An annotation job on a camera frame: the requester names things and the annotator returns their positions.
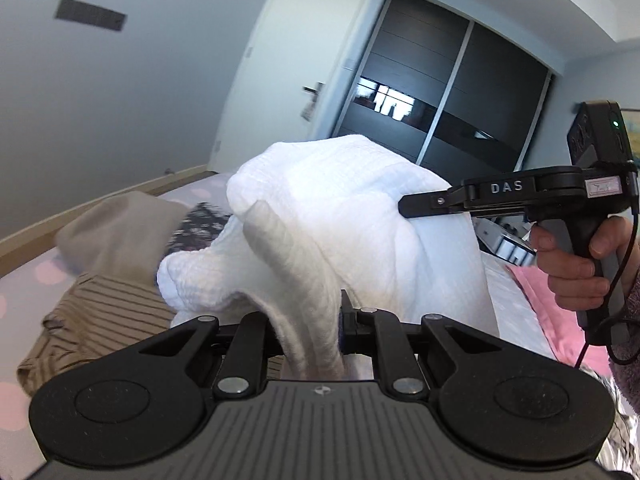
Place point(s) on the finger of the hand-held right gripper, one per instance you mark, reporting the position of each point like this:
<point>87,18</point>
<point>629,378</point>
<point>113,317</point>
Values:
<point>430,202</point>

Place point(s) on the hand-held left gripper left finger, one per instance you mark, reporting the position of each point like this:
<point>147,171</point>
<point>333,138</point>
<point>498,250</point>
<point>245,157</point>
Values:
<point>245,350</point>

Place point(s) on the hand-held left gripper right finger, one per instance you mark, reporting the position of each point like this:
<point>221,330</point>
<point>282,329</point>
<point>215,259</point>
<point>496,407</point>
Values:
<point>342,330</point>

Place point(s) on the white ribbed garment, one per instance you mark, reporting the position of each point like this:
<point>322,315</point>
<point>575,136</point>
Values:
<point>350,200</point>

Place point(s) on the person's right hand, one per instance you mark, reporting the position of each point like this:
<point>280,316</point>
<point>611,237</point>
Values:
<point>575,285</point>

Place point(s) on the mirrored nightstand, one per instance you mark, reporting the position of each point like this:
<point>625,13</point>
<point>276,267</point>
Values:
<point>507,242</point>

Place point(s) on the dark sliding wardrobe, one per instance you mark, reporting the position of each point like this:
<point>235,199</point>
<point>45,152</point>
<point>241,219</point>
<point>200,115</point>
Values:
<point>450,85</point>

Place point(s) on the pink garment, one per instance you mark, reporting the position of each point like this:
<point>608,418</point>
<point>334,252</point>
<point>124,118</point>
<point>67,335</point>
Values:
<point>560,305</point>

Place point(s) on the dark floral garment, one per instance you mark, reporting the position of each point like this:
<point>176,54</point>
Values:
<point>200,225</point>

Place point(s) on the brown striped garment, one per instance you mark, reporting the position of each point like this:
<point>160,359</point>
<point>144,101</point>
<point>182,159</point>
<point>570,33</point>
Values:
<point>100,310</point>

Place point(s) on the beige garment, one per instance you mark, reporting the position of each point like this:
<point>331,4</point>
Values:
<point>120,230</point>

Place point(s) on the white room door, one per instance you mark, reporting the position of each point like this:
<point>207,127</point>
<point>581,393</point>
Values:
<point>295,60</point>

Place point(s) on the silver quilted blanket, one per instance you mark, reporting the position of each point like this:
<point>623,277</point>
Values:
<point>620,425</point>

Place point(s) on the white light switch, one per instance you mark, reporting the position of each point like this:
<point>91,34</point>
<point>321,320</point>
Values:
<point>350,63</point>

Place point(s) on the beige bed frame rail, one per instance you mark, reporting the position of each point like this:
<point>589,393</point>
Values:
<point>75,210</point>

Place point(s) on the grey wall vent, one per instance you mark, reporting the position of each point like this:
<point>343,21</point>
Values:
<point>91,14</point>

